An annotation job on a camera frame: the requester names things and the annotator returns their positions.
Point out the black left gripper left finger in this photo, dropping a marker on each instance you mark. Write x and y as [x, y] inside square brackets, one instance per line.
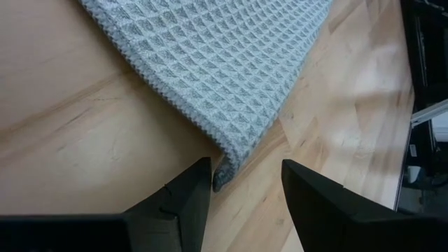
[168, 217]

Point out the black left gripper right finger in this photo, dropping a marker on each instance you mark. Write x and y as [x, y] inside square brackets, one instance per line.
[332, 217]

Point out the grey waffle towel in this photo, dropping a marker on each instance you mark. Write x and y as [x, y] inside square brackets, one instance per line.
[217, 63]

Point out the silver metal bar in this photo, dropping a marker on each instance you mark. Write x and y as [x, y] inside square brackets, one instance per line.
[430, 112]

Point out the black metal stand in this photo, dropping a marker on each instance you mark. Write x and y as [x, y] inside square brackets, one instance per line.
[430, 42]

